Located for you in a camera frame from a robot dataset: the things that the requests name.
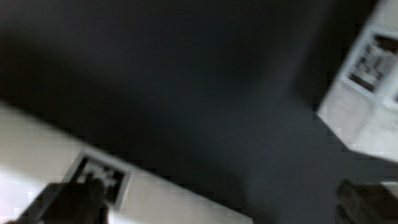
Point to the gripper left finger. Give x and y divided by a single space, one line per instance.
68 204

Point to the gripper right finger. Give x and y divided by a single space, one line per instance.
367 203

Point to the white square table top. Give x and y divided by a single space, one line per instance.
42 155

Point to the white table leg with tag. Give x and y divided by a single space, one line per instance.
360 105

